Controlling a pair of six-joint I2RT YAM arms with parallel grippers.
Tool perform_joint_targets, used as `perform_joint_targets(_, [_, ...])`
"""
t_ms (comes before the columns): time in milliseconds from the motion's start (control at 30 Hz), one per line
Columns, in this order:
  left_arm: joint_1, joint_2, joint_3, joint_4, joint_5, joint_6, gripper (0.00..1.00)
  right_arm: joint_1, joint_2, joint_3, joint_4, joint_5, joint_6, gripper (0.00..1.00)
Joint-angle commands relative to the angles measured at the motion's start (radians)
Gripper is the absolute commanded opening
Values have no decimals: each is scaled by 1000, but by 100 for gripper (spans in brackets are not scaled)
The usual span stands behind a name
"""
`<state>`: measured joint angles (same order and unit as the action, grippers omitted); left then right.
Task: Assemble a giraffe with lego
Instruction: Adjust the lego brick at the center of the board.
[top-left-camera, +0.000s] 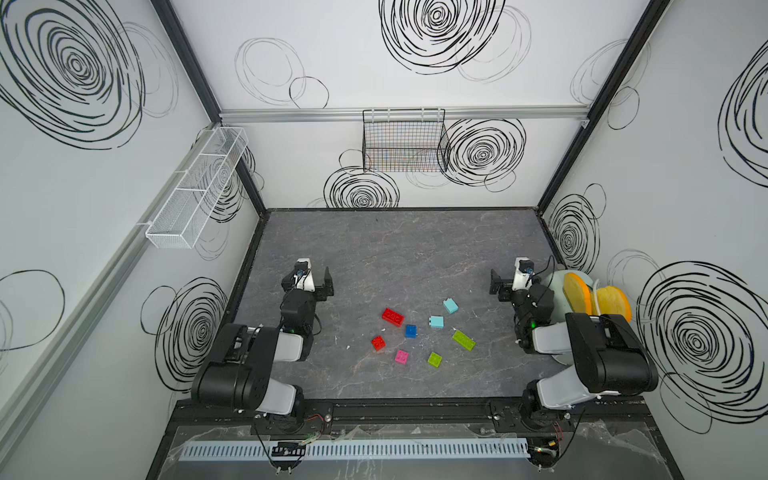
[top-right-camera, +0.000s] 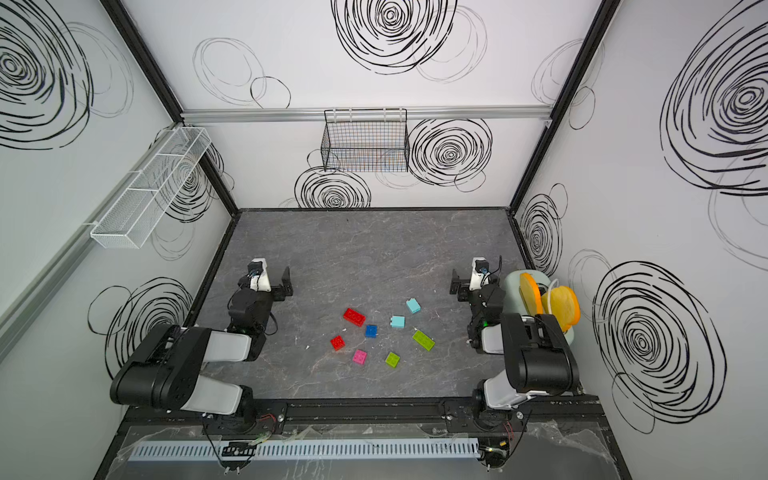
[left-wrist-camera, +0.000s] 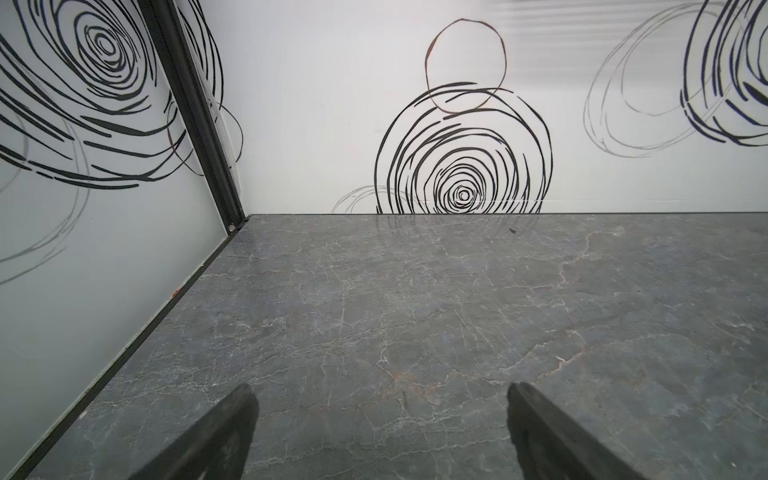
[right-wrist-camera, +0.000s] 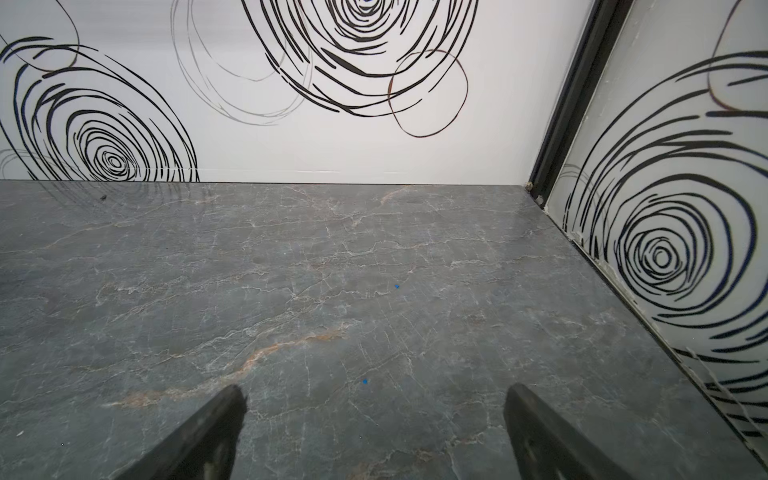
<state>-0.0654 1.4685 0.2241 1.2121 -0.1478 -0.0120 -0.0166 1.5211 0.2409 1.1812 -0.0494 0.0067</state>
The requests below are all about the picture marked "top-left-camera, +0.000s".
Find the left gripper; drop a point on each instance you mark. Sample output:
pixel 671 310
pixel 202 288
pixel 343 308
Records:
pixel 324 285

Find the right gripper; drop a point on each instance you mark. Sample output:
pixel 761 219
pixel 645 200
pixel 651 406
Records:
pixel 499 283

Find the teal lego brick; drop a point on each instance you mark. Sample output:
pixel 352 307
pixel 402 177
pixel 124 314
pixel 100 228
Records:
pixel 450 305
pixel 436 322

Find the red long lego brick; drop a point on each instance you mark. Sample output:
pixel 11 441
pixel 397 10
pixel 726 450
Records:
pixel 393 317

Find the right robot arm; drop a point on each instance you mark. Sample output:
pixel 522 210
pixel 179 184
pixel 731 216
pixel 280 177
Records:
pixel 586 326

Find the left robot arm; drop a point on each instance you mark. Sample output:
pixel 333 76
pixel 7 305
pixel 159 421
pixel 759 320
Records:
pixel 237 373

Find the long green lego brick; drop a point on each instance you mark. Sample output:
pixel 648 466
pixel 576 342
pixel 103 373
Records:
pixel 463 340

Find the small red lego brick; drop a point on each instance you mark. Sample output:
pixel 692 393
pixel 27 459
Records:
pixel 378 343

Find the pink square lego brick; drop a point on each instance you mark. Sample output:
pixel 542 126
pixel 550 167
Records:
pixel 401 357

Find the small green lego brick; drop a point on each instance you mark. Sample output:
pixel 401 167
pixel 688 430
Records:
pixel 434 360

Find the mint green toaster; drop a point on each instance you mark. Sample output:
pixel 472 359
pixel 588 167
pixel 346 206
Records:
pixel 553 338

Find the left toast slice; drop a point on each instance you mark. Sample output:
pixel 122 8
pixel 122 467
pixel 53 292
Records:
pixel 577 294

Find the toast slice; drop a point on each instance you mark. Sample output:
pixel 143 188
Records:
pixel 610 300
pixel 577 294

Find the right toast slice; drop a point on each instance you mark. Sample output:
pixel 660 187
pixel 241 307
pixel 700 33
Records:
pixel 610 300

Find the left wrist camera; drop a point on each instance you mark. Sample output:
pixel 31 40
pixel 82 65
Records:
pixel 303 278

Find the white wire shelf basket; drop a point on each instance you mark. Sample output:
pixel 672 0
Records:
pixel 208 191

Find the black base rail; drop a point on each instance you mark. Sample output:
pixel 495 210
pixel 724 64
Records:
pixel 332 417

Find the grey slotted cable duct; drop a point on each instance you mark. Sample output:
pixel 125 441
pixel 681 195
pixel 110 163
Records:
pixel 327 450

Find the black wire basket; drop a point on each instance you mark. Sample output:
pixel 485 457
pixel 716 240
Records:
pixel 404 140

